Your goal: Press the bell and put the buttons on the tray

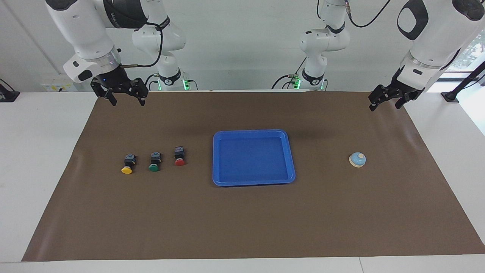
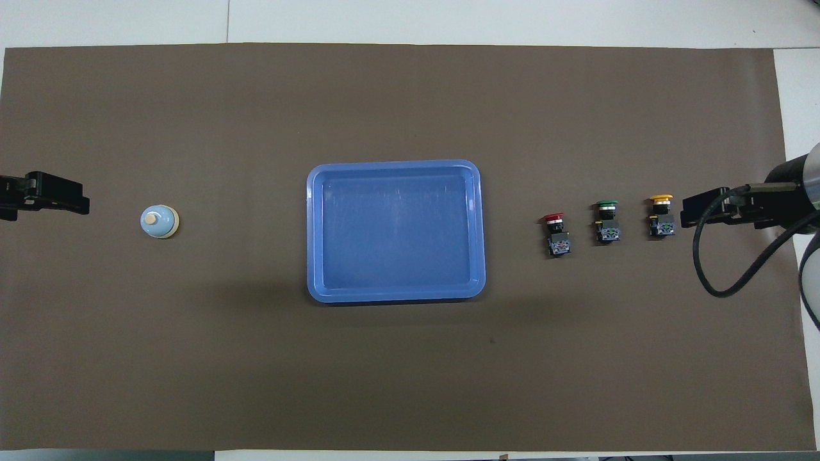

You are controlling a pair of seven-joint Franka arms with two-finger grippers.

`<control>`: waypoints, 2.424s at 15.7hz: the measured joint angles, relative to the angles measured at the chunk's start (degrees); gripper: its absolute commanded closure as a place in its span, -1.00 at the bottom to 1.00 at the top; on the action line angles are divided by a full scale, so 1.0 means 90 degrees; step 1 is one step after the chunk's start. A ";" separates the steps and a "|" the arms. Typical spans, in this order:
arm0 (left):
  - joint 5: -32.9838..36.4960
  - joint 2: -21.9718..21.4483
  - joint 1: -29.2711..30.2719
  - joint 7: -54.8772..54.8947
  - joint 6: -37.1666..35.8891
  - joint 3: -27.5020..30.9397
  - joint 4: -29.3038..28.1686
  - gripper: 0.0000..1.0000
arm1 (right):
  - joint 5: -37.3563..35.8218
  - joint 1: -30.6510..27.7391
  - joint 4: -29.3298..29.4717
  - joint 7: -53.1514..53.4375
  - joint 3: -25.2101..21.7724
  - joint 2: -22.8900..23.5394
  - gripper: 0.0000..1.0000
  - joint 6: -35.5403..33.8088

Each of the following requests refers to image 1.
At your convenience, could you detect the green push button switch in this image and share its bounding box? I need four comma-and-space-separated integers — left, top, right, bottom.
148, 152, 162, 173

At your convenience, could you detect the yellow push button switch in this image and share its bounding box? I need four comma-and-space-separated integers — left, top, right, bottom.
121, 154, 137, 175

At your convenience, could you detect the light blue desk bell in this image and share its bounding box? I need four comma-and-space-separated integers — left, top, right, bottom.
349, 152, 367, 168

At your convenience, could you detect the blue plastic tray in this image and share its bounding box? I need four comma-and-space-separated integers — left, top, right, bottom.
212, 129, 296, 187

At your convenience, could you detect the window with green foliage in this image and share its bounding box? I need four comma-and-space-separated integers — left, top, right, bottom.
446, 32, 485, 72

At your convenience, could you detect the black table clamp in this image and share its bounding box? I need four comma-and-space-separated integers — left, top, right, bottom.
0, 79, 20, 103

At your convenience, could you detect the brown table mat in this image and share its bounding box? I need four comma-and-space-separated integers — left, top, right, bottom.
22, 91, 485, 262

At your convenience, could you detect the black camera stand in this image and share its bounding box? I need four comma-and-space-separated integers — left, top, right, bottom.
441, 61, 485, 103

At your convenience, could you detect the white wall socket box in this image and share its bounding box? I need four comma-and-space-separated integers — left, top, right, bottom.
41, 74, 76, 92

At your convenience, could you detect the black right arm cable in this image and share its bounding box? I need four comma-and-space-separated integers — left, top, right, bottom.
104, 0, 164, 69

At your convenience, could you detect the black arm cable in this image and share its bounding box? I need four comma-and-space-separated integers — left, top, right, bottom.
344, 0, 391, 28
104, 0, 164, 69

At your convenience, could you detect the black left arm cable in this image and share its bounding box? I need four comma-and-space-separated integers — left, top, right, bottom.
344, 0, 391, 28

